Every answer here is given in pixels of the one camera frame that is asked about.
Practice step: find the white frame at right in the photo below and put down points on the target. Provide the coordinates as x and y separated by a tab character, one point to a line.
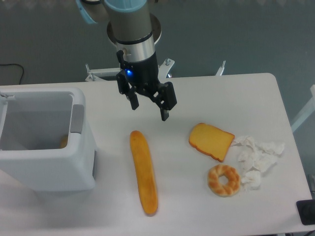
305	112

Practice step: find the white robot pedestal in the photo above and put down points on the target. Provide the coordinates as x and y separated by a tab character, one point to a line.
157	29

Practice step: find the orange toast slice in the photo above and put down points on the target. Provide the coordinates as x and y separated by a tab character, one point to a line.
211	141

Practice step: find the long baguette bread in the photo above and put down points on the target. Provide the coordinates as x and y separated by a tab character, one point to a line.
145	175

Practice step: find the white trash can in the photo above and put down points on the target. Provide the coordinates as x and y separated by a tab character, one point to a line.
32	123

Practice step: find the braided ring bread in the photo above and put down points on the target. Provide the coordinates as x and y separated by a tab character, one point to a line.
223	180

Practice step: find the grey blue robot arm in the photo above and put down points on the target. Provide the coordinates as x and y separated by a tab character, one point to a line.
133	32

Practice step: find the round twisted bread bun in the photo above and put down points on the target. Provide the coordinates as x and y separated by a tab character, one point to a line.
63	142

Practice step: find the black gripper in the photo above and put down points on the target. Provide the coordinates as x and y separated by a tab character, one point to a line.
143	77

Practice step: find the crumpled white tissue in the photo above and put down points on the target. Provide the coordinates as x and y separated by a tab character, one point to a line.
256	159

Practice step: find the white metal base frame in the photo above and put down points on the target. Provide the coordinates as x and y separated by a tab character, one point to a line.
102	74

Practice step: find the black device at edge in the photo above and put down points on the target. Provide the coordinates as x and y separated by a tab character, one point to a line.
306	210

